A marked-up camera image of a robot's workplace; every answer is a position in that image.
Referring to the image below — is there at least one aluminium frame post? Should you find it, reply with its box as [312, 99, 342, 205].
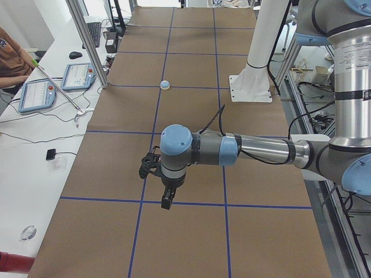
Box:
[66, 0, 108, 89]

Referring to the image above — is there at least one black power adapter box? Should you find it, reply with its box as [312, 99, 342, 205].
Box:
[105, 32, 118, 53]

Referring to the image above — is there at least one black keyboard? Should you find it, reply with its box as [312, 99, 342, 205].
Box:
[86, 22, 101, 48]

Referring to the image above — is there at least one cardboard box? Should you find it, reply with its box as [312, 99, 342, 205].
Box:
[310, 66, 330, 85]

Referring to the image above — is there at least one person in brown shirt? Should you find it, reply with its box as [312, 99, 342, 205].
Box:
[0, 28, 35, 94]

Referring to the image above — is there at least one metal grabber stick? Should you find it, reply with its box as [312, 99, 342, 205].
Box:
[31, 59, 94, 127]

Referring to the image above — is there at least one left teach pendant tablet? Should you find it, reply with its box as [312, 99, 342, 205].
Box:
[18, 79, 56, 114]

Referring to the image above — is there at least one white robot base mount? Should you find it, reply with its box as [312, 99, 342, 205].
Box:
[229, 0, 290, 103]

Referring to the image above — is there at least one black computer mouse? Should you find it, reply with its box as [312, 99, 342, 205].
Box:
[69, 51, 82, 60]

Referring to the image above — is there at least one red object at edge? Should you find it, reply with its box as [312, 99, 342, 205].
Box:
[0, 252, 35, 274]

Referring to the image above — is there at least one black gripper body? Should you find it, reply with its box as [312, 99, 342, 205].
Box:
[161, 175, 186, 191]

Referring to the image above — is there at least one teach pendant tablet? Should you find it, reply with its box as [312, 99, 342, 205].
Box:
[61, 63, 97, 91]
[18, 79, 56, 114]

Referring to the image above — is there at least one small black square device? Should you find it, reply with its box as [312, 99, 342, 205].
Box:
[46, 148, 56, 160]

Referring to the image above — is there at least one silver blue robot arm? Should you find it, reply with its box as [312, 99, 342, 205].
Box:
[160, 1, 370, 209]

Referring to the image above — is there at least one light blue call bell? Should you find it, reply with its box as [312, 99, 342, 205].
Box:
[160, 80, 170, 90]

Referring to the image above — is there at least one right teach pendant tablet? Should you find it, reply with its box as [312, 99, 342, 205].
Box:
[61, 63, 97, 91]

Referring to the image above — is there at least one clear plastic bag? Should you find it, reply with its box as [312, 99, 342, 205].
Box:
[19, 225, 37, 242]

